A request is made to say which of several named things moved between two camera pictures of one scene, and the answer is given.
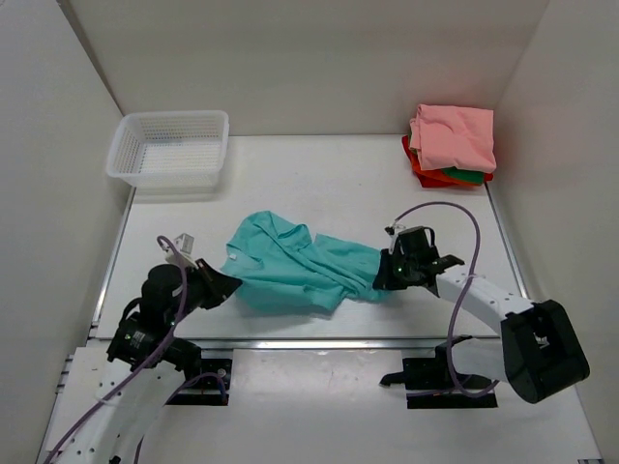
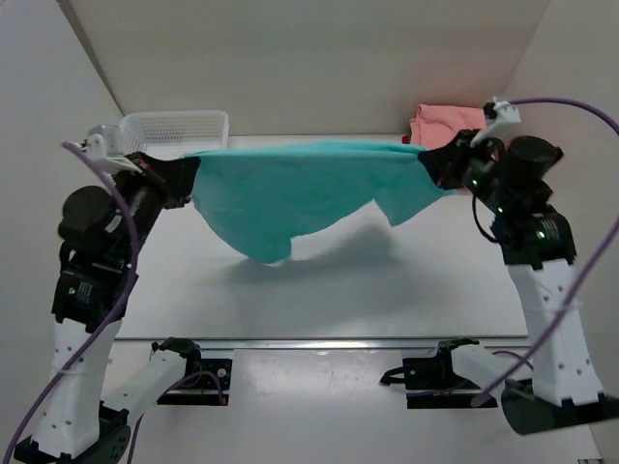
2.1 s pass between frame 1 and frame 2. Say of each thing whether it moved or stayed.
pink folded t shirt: stayed
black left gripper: moved
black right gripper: moved
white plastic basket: stayed
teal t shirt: moved
